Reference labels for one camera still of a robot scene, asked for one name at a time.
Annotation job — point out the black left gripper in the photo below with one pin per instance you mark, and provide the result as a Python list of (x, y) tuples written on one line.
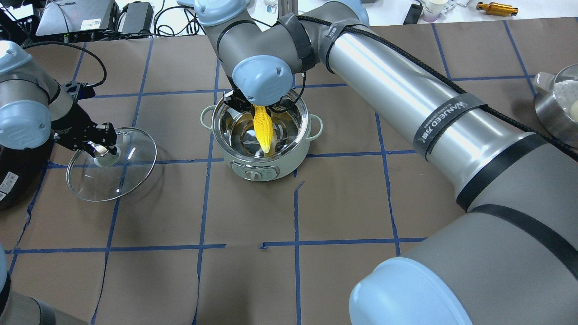
[(77, 122)]

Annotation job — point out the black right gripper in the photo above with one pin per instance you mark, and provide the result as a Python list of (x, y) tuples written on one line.
[(238, 103)]

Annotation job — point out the glass pot lid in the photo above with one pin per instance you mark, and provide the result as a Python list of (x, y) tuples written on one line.
[(107, 176)]

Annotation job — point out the yellow plastic corn cob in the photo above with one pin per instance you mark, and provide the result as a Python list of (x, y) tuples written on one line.
[(263, 128)]

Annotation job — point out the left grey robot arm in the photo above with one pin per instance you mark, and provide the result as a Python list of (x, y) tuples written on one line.
[(35, 107)]

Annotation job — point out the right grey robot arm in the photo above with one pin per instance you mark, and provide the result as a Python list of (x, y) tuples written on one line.
[(512, 258)]

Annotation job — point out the pale green electric pot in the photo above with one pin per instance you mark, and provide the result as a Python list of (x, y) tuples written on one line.
[(234, 131)]

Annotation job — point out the steel pot with lid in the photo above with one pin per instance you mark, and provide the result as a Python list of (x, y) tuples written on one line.
[(556, 103)]

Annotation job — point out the dark brown rice cooker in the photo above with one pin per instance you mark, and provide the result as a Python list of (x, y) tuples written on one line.
[(18, 169)]

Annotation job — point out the black power adapter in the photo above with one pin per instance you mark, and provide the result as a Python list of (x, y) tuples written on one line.
[(137, 18)]

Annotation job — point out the grey laptop box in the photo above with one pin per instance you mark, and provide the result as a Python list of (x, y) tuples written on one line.
[(76, 17)]

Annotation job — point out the gold metal cylinder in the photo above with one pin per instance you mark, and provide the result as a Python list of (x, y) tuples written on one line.
[(497, 9)]

